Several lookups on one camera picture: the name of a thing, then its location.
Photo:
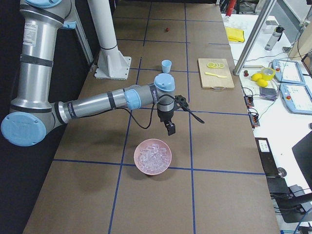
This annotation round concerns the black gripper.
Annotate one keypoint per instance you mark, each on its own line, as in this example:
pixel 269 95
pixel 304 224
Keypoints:
pixel 165 116

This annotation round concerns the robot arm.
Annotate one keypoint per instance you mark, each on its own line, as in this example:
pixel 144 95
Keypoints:
pixel 54 61

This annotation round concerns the pink bowl of ice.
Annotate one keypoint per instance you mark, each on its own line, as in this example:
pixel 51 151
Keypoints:
pixel 152 157

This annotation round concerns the light blue cup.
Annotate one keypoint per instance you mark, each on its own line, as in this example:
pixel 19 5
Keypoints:
pixel 166 66

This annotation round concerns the bamboo cutting board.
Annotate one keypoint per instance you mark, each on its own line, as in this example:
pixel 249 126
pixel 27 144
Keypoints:
pixel 211 82

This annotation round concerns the yellow plastic knife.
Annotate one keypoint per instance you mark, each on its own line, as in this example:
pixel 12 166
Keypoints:
pixel 215 75

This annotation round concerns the lemon slice one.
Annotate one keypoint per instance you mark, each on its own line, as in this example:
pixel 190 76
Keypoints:
pixel 210 64

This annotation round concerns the yellow lemon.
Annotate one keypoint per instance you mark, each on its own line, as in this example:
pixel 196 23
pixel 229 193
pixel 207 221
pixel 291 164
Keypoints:
pixel 256 77
pixel 262 83

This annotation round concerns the yellow tape roll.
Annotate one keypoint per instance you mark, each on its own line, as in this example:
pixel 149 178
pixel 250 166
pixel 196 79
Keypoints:
pixel 267 73

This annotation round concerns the yellow cloth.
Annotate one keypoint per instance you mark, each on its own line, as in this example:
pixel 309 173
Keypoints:
pixel 235 35

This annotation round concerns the lower teach pendant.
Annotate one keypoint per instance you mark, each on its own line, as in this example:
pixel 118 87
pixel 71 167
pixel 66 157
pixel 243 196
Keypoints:
pixel 297 98

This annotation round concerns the teach pendant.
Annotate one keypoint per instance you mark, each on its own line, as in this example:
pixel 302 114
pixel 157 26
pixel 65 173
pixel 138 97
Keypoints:
pixel 297 98
pixel 287 71

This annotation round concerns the upper teach pendant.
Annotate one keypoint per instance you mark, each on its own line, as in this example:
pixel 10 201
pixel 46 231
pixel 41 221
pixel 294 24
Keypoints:
pixel 287 71

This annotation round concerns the clear water bottle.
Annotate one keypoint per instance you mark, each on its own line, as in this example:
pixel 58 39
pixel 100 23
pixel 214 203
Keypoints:
pixel 275 37

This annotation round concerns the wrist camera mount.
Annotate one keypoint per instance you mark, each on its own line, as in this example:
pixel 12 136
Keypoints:
pixel 180 102

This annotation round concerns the white camera pole base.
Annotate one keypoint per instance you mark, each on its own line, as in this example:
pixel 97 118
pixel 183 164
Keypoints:
pixel 111 63

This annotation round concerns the aluminium frame post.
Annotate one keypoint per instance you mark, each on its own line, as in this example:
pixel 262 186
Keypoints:
pixel 262 17

